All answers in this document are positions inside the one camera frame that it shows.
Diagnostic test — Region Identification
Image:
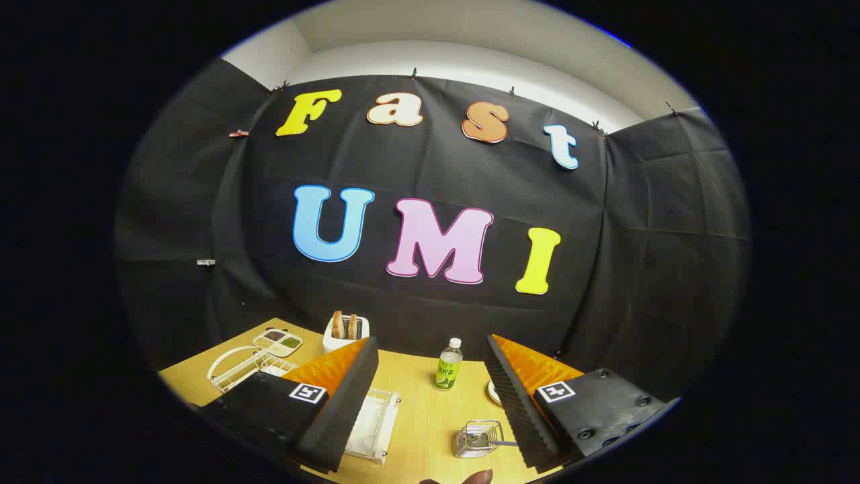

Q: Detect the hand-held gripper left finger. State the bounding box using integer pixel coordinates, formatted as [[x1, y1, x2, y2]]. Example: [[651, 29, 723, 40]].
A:
[[195, 336, 380, 473]]

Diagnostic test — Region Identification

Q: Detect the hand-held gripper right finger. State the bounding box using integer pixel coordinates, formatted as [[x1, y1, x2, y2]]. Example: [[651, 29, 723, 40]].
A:
[[484, 333, 681, 473]]

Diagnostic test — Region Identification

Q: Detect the white wire dish rack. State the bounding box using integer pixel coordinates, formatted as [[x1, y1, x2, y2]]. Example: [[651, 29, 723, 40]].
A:
[[207, 346, 402, 466]]

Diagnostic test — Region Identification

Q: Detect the metal wire basket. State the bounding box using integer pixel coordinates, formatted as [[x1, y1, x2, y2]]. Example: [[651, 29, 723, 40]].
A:
[[454, 420, 505, 460]]

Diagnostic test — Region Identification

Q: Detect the white sectioned spice dish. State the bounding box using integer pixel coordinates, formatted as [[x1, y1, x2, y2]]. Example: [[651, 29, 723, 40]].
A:
[[253, 327, 303, 358]]

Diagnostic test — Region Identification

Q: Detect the white toaster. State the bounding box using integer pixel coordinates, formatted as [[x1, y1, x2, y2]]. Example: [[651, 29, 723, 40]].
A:
[[322, 315, 370, 355]]

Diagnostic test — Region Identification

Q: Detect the green label drink bottle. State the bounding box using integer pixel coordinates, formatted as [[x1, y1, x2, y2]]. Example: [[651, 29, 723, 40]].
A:
[[433, 337, 464, 392]]

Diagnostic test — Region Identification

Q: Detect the black backdrop cloth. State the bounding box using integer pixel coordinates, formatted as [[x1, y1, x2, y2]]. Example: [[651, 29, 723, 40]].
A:
[[114, 57, 750, 404]]

